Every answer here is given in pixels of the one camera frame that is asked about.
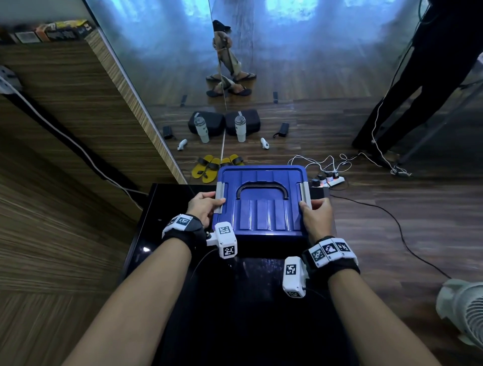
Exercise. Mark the black wristband with marker tags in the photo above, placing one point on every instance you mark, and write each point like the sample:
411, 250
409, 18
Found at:
185, 230
332, 264

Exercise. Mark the small white gadget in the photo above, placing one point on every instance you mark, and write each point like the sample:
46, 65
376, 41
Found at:
182, 144
264, 143

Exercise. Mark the person's right forearm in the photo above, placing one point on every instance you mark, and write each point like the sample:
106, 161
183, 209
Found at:
377, 320

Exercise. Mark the blue bin lid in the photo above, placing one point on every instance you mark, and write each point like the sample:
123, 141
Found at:
260, 211

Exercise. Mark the black glossy low table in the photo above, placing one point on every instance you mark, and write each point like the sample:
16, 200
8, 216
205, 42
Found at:
166, 203

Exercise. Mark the black pouch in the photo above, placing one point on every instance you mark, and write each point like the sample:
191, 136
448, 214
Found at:
253, 120

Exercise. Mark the small black object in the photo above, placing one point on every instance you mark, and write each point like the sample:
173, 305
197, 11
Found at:
275, 97

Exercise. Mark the person's right hand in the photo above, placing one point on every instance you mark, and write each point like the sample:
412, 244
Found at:
319, 220

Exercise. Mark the person's left hand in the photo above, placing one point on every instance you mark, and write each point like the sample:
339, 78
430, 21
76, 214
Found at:
202, 205

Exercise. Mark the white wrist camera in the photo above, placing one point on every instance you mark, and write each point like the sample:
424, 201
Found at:
294, 277
226, 241

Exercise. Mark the blue plastic bin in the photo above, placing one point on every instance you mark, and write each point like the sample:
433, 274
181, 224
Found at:
305, 192

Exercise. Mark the small black adapter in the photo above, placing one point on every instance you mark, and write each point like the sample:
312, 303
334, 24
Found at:
167, 132
283, 129

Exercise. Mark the white floor fan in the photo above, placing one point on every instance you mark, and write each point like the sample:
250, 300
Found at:
464, 309

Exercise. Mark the white water bottle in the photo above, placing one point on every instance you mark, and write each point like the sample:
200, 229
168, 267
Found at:
240, 128

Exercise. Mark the row of small assorted items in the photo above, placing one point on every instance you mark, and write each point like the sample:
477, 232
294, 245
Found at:
53, 32

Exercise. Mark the person's left forearm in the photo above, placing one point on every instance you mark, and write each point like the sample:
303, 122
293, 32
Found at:
132, 309

